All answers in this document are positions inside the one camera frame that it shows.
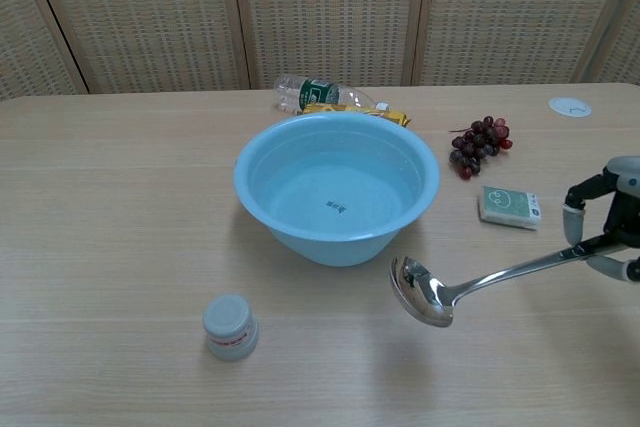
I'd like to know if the dark red grape bunch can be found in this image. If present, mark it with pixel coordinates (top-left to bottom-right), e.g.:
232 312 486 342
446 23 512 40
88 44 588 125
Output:
448 116 515 182

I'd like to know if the round white table grommet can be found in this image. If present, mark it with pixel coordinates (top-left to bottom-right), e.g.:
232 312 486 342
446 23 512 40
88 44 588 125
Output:
547 96 593 118

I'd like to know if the yellow snack packet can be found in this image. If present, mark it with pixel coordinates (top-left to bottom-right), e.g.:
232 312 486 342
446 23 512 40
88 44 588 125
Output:
299 103 414 128

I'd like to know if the clear bottle with green label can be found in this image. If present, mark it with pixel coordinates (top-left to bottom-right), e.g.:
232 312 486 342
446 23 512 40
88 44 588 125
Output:
272 74 391 116

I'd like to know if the light blue plastic basin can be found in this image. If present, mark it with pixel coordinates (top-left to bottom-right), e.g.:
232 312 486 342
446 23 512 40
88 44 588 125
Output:
232 113 442 268

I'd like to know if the white jar with red label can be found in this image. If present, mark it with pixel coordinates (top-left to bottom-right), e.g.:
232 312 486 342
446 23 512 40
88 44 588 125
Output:
201 294 260 362

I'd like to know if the stainless steel ladle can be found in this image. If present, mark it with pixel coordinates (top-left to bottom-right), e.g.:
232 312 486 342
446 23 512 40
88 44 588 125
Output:
389 234 632 329

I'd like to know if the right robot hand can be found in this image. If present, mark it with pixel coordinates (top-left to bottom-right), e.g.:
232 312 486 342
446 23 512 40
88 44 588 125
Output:
562 155 640 284

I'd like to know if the green and white tissue pack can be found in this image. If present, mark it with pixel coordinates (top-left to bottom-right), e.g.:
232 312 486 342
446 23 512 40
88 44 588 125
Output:
478 185 543 232

